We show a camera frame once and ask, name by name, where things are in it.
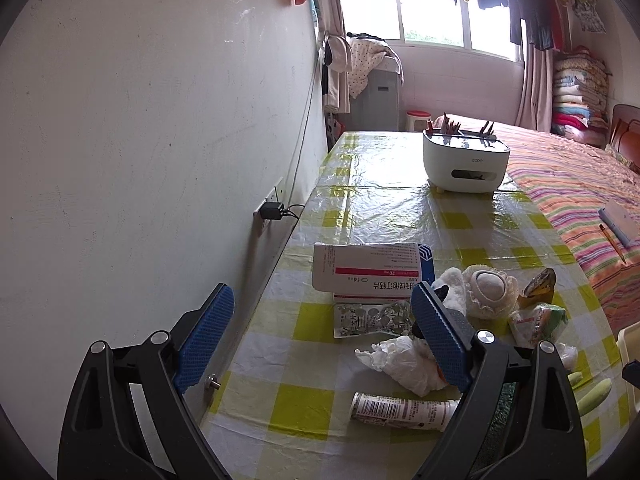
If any orange pen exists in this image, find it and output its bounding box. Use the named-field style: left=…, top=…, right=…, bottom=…
left=599, top=223, right=627, bottom=266

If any wooden headboard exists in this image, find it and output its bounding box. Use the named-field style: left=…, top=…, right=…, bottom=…
left=607, top=104, right=640, bottom=167

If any window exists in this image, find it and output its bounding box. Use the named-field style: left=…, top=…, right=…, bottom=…
left=332, top=0, right=526, bottom=63

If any white plastic chair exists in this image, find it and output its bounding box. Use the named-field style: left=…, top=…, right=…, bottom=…
left=617, top=327, right=640, bottom=362

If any red white plastic stool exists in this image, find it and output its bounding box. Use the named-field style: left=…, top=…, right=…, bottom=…
left=406, top=109, right=433, bottom=133

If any floral hanging bag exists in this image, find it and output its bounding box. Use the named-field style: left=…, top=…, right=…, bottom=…
left=565, top=0, right=608, bottom=33

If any dark yellow snack wrapper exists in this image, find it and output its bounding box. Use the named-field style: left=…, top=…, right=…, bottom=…
left=517, top=267, right=558, bottom=308

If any white dotted cloth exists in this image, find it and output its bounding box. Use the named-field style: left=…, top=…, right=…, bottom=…
left=347, top=34, right=404, bottom=100

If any white desktop bin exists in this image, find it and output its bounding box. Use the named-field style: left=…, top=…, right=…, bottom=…
left=422, top=127, right=512, bottom=194

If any striped bed sheet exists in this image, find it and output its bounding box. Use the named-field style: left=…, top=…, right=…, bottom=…
left=432, top=114, right=640, bottom=332

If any grey wall wire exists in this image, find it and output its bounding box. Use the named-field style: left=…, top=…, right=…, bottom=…
left=292, top=35, right=323, bottom=196

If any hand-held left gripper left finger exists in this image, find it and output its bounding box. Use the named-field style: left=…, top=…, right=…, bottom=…
left=57, top=282, right=236, bottom=480

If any grey appliance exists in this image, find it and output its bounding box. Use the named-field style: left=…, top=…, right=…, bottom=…
left=347, top=67, right=401, bottom=133

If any white wall socket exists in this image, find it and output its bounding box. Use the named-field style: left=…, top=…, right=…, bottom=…
left=252, top=176, right=285, bottom=235

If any green white food packet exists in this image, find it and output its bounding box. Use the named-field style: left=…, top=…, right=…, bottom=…
left=509, top=302, right=568, bottom=348

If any white barcode tube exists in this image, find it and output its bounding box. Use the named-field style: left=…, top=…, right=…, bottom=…
left=350, top=391, right=461, bottom=433

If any clothes hung on wall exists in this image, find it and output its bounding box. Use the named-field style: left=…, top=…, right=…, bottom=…
left=320, top=34, right=354, bottom=114

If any white pink medicine box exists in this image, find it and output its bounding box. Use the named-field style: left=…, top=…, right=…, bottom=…
left=312, top=242, right=435, bottom=303

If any yellow checked tablecloth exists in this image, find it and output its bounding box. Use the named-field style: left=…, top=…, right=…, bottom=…
left=200, top=131, right=632, bottom=480

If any pink curtain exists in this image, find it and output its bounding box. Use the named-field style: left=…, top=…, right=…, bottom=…
left=515, top=19, right=556, bottom=133

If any clear plastic bag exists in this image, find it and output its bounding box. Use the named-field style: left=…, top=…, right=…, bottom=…
left=554, top=341, right=579, bottom=372

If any silver pill blister pack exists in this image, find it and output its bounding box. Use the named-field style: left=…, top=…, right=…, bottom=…
left=333, top=299, right=418, bottom=342

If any stack of folded blankets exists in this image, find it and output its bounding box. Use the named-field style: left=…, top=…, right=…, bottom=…
left=550, top=47, right=612, bottom=147

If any crumpled white tissue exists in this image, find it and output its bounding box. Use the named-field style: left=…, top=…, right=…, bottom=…
left=355, top=335, right=451, bottom=396

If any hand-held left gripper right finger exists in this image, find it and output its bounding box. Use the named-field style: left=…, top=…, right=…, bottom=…
left=410, top=281, right=588, bottom=480

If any white foam net sleeve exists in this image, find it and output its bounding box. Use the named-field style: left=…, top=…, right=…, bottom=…
left=432, top=266, right=468, bottom=317

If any grey notebook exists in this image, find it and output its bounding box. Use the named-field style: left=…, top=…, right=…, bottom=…
left=598, top=199, right=640, bottom=249

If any white lace padded cup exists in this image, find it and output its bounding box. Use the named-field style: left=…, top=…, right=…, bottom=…
left=461, top=263, right=518, bottom=320

